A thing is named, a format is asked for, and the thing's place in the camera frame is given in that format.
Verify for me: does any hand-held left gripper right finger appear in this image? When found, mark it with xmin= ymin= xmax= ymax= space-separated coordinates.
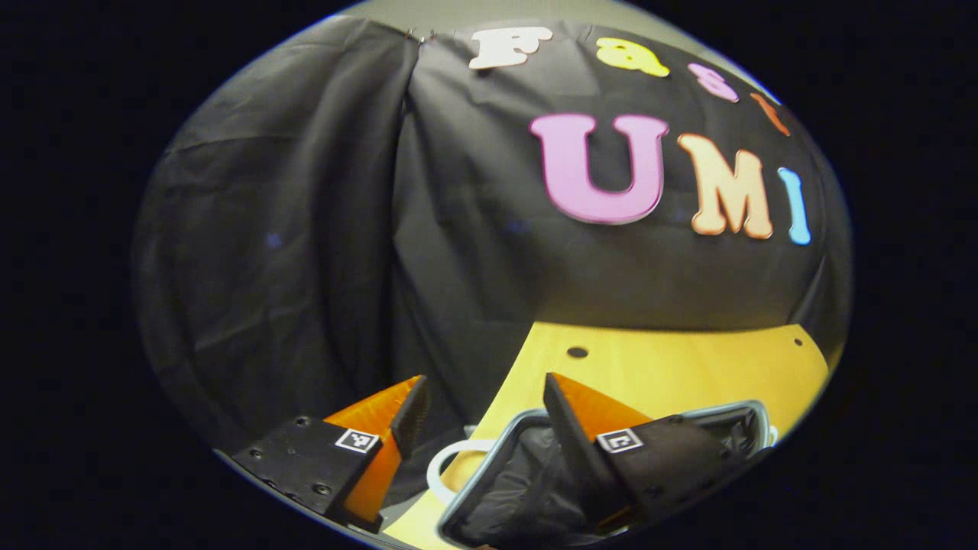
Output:
xmin=542 ymin=372 xmax=738 ymax=535

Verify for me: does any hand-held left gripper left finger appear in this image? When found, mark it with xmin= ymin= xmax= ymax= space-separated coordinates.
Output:
xmin=232 ymin=374 xmax=432 ymax=534

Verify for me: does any white hard-shell suitcase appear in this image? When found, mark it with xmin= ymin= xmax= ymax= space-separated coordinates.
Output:
xmin=426 ymin=400 xmax=779 ymax=549

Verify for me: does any black backdrop cloth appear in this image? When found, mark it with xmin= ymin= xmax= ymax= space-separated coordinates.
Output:
xmin=134 ymin=15 xmax=853 ymax=467

